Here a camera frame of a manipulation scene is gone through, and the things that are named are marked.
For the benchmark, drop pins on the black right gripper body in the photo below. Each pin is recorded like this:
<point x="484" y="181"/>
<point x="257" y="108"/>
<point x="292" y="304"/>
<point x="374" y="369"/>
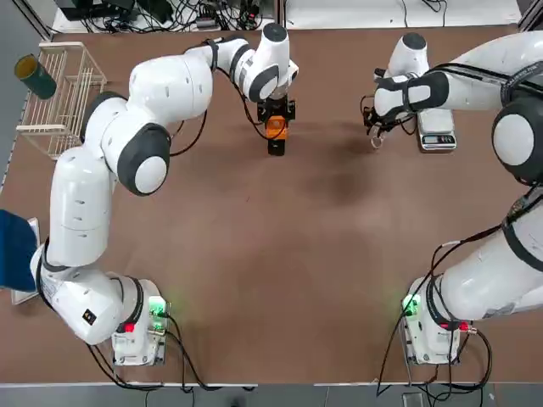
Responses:
<point x="370" y="112"/>

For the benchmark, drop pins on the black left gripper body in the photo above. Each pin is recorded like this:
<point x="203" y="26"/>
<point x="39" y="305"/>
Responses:
<point x="278" y="107"/>

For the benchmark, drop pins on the clear measuring cup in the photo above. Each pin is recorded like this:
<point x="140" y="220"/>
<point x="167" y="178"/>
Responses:
<point x="376" y="144"/>

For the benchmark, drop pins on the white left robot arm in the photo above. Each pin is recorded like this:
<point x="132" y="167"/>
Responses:
<point x="76" y="203"/>

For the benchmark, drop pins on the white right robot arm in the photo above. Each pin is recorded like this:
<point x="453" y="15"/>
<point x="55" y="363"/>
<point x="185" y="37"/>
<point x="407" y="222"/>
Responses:
<point x="479" y="85"/>

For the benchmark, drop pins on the black button box base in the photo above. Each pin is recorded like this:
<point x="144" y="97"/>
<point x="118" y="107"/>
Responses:
<point x="275" y="148"/>

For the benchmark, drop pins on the white electronic scale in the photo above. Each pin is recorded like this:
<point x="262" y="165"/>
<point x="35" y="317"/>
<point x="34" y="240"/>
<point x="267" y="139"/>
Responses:
<point x="437" y="127"/>

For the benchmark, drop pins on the dark teal cylinder cup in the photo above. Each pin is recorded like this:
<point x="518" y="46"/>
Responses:
<point x="42" y="82"/>

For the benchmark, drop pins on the grey floor box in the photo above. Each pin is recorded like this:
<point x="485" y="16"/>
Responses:
<point x="411" y="399"/>

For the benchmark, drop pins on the grey power strip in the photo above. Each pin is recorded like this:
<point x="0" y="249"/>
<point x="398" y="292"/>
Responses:
<point x="208" y="23"/>

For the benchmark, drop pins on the blue cloth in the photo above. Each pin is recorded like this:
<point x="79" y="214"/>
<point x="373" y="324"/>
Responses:
<point x="15" y="250"/>

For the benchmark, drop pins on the aluminium post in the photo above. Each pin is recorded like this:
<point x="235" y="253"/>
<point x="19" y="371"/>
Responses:
<point x="279" y="17"/>

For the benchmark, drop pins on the aluminium frame profile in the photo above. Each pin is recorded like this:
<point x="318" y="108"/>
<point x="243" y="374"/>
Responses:
<point x="532" y="19"/>

